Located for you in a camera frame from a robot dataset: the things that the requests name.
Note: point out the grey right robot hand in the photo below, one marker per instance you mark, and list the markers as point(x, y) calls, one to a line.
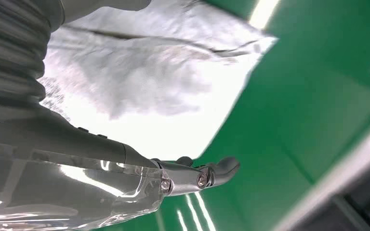
point(60, 165)

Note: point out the green conveyor belt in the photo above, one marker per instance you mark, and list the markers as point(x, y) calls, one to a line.
point(300, 111)

